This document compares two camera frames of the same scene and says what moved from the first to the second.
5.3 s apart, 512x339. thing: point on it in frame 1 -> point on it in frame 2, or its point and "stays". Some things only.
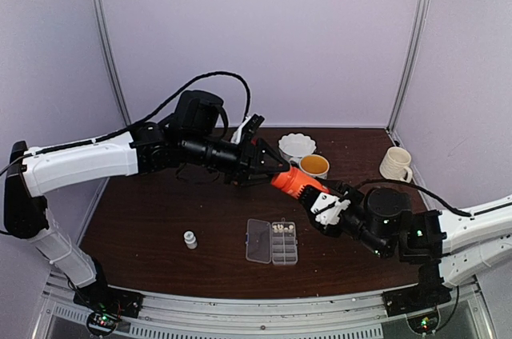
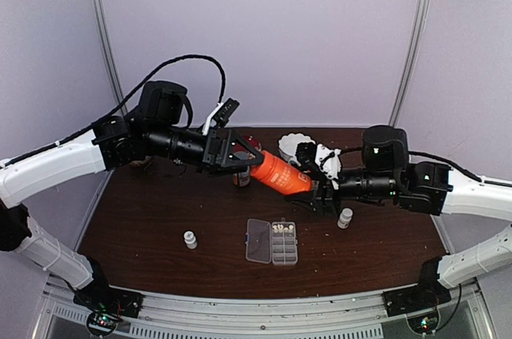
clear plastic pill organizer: [274, 242] stays
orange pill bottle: [293, 181] stays
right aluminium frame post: [414, 41] stays
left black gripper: [248, 166] -> [216, 156]
